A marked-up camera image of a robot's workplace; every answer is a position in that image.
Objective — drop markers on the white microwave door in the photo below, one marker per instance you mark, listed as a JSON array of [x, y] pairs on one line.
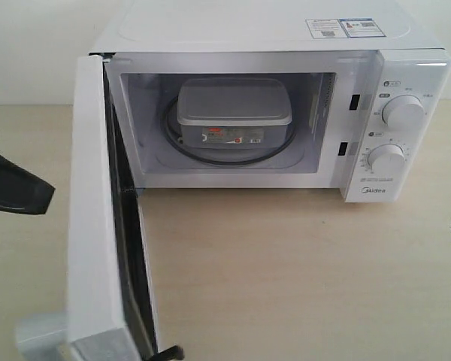
[[103, 321]]

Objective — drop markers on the glass turntable plate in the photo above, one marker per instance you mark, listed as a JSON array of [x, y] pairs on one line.
[[236, 157]]

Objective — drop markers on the blue white warning sticker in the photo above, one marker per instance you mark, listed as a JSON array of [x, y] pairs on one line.
[[344, 28]]

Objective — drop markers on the white plastic food container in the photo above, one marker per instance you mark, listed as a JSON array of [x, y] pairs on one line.
[[225, 113]]

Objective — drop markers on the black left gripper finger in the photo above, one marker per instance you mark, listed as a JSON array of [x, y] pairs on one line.
[[22, 192]]

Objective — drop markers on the white upper power knob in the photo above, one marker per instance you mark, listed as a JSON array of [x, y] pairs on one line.
[[404, 112]]

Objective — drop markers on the white Midea microwave oven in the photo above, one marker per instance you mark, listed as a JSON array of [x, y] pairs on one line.
[[338, 89]]

